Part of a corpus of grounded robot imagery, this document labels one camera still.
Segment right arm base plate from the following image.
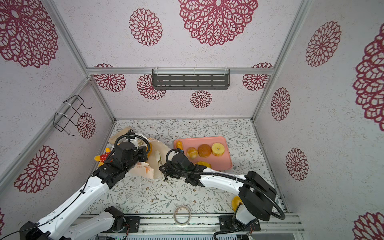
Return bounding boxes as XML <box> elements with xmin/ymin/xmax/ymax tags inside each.
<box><xmin>219</xmin><ymin>215</ymin><xmax>261</xmax><ymax>232</ymax></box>

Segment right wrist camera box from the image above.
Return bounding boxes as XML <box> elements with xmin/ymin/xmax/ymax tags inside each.
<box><xmin>171</xmin><ymin>153</ymin><xmax>195</xmax><ymax>171</ymax></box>

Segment long twisted fake bread stick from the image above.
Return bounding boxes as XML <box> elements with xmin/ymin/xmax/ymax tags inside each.
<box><xmin>176</xmin><ymin>141</ymin><xmax>184</xmax><ymax>150</ymax></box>

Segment round orange fake bun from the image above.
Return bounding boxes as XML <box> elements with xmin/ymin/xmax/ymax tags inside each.
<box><xmin>198</xmin><ymin>144</ymin><xmax>212</xmax><ymax>158</ymax></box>

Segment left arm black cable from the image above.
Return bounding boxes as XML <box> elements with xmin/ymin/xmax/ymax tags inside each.
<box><xmin>0</xmin><ymin>129</ymin><xmax>151</xmax><ymax>240</ymax></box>

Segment grey wall shelf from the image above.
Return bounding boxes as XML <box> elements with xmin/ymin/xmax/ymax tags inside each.
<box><xmin>152</xmin><ymin>68</ymin><xmax>231</xmax><ymax>90</ymax></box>

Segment clear tape roll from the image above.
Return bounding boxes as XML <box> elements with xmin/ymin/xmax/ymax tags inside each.
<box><xmin>173</xmin><ymin>206</ymin><xmax>192</xmax><ymax>227</ymax></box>

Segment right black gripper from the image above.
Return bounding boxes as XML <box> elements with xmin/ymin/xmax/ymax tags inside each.
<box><xmin>159</xmin><ymin>160</ymin><xmax>189</xmax><ymax>180</ymax></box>

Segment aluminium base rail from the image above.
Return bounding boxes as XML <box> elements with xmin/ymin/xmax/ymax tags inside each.
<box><xmin>71</xmin><ymin>212</ymin><xmax>307</xmax><ymax>240</ymax></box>

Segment steel tongs cream tips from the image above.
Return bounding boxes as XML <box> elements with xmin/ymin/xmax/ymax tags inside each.
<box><xmin>155</xmin><ymin>151</ymin><xmax>167</xmax><ymax>182</ymax></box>

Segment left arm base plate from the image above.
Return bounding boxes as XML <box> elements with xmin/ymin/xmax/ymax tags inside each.
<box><xmin>123</xmin><ymin>216</ymin><xmax>141</xmax><ymax>234</ymax></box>

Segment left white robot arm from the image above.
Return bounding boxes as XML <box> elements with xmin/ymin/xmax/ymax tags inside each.
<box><xmin>20</xmin><ymin>150</ymin><xmax>148</xmax><ymax>240</ymax></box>

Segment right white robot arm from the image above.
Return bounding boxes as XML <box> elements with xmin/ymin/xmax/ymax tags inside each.
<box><xmin>160</xmin><ymin>164</ymin><xmax>286</xmax><ymax>225</ymax></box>

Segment pink plastic tray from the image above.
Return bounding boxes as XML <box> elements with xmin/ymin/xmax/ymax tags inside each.
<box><xmin>173</xmin><ymin>137</ymin><xmax>233</xmax><ymax>171</ymax></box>

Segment yellow fake croissant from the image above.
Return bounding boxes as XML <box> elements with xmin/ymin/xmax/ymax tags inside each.
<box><xmin>196</xmin><ymin>161</ymin><xmax>211</xmax><ymax>168</ymax></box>

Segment yellow ring-shaped fake bread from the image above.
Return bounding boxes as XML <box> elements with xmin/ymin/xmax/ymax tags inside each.
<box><xmin>211</xmin><ymin>143</ymin><xmax>226</xmax><ymax>157</ymax></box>

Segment white paper bag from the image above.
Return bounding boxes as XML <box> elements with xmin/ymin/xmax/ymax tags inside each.
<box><xmin>129</xmin><ymin>138</ymin><xmax>170</xmax><ymax>180</ymax></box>

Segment yellow plush toy red dress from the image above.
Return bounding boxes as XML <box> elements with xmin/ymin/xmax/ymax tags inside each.
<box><xmin>94</xmin><ymin>148</ymin><xmax>111</xmax><ymax>167</ymax></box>

